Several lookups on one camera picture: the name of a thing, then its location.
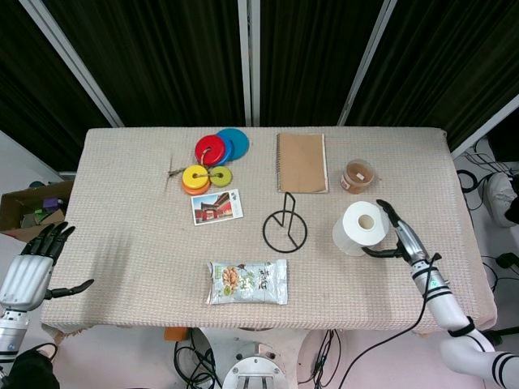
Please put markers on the black fabric lump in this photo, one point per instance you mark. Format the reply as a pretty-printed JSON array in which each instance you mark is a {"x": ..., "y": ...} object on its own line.
[{"x": 28, "y": 370}]

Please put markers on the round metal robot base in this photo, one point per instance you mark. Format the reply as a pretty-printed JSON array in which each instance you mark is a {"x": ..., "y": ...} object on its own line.
[{"x": 257, "y": 373}]

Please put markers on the beige waffle tablecloth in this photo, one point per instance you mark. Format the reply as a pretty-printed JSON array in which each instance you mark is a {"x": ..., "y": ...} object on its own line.
[{"x": 134, "y": 251}]

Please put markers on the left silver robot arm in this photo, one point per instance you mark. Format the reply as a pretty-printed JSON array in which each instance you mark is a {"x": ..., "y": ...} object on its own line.
[{"x": 10, "y": 332}]

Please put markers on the white partition frame post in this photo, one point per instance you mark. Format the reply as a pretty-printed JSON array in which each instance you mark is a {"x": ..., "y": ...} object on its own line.
[
  {"x": 486, "y": 127},
  {"x": 248, "y": 61},
  {"x": 73, "y": 61},
  {"x": 367, "y": 61}
]

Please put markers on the cardboard box with toys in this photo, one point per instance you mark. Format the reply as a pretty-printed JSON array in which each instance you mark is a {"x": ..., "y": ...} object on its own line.
[{"x": 24, "y": 210}]

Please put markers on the peanut snack bag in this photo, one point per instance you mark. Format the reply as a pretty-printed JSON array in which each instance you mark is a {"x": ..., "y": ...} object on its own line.
[{"x": 247, "y": 283}]

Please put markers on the white rounded machine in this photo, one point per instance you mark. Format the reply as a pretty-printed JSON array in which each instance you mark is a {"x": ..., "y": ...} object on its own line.
[{"x": 500, "y": 194}]

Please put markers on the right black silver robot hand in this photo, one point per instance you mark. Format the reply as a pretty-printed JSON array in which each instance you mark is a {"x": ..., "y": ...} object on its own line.
[{"x": 410, "y": 243}]

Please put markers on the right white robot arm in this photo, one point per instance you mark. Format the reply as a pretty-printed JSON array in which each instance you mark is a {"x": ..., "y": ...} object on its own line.
[{"x": 442, "y": 304}]

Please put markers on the black curtain panel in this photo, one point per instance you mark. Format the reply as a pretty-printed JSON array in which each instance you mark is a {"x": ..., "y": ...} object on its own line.
[
  {"x": 162, "y": 61},
  {"x": 312, "y": 61},
  {"x": 446, "y": 61},
  {"x": 24, "y": 81}
]

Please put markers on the clear jar of rubber bands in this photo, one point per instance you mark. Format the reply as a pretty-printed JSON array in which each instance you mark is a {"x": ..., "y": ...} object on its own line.
[{"x": 359, "y": 174}]

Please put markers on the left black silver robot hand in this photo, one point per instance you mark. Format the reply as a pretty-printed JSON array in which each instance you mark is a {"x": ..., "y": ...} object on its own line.
[{"x": 24, "y": 275}]

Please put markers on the white paper roll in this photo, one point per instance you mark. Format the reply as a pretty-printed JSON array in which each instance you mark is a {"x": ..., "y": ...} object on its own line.
[{"x": 357, "y": 239}]

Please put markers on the brown spiral notebook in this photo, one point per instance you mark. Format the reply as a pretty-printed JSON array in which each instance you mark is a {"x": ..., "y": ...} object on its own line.
[{"x": 302, "y": 162}]

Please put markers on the orange block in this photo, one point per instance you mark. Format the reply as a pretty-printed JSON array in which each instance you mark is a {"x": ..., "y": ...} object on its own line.
[{"x": 175, "y": 334}]

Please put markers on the red palace postcard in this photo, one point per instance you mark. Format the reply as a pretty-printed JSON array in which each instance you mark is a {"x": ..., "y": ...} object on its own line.
[{"x": 217, "y": 207}]

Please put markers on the black power adapter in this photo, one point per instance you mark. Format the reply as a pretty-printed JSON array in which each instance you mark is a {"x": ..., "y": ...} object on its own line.
[{"x": 505, "y": 260}]

